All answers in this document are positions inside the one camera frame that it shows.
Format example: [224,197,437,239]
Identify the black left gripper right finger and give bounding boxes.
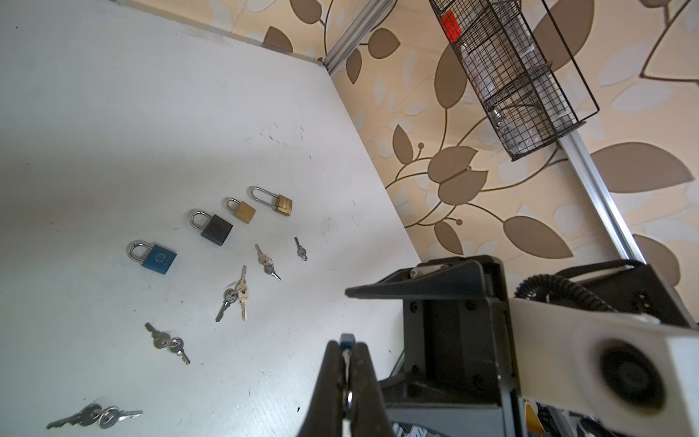
[349,342,394,437]

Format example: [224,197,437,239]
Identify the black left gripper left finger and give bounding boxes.
[298,340,346,437]

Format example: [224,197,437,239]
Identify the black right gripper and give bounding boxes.
[345,256,519,436]

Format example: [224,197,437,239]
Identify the brass padlock with key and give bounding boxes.
[249,186,293,217]

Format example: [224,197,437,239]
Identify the black padlock with keys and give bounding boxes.
[189,210,233,246]

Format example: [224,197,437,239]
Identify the small brass padlock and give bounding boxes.
[225,198,256,224]

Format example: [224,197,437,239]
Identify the blue padlock with keys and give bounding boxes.
[340,333,356,417]
[127,241,178,275]

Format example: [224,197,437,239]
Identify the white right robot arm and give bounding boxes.
[346,256,698,436]

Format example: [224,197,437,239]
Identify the loose silver key pair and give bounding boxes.
[255,244,281,282]

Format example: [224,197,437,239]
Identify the loose single silver key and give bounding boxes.
[294,237,308,261]

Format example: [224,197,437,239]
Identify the black padlock silver keys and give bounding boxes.
[215,265,249,322]

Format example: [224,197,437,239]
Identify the blue padlock loose keys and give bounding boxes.
[145,322,191,365]

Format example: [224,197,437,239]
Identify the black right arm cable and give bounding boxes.
[512,259,651,313]

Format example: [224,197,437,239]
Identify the aluminium frame profile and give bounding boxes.
[331,1,617,267]

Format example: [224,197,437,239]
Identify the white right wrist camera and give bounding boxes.
[510,299,698,436]

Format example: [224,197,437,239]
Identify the black wire basket right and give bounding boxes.
[431,1,595,160]

